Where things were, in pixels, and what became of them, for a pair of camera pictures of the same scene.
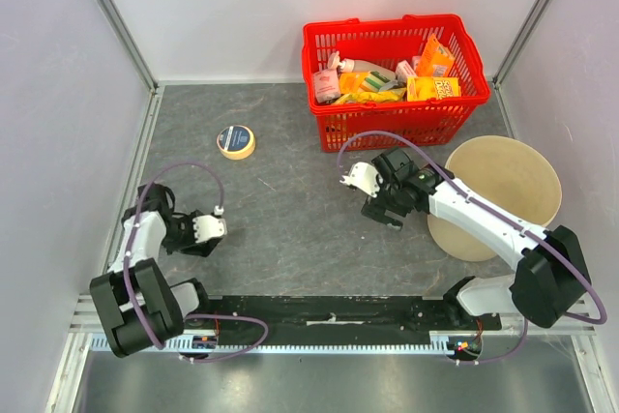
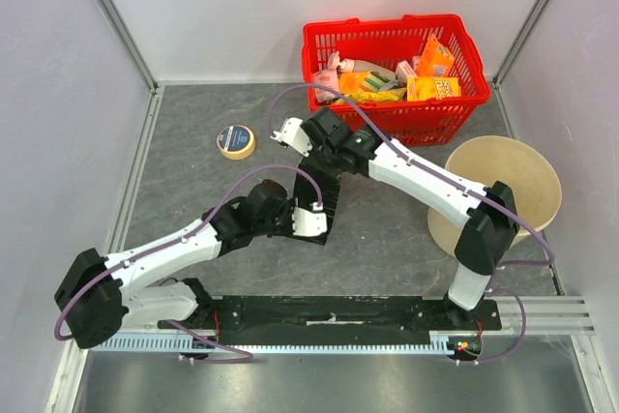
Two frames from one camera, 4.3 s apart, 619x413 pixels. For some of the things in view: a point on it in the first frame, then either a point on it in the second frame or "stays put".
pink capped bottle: (359, 67) stays put
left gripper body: (180, 235) -> (279, 225)
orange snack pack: (350, 81) stays put
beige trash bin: (515, 175) stays put
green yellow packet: (374, 81) stays put
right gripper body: (383, 208) -> (318, 157)
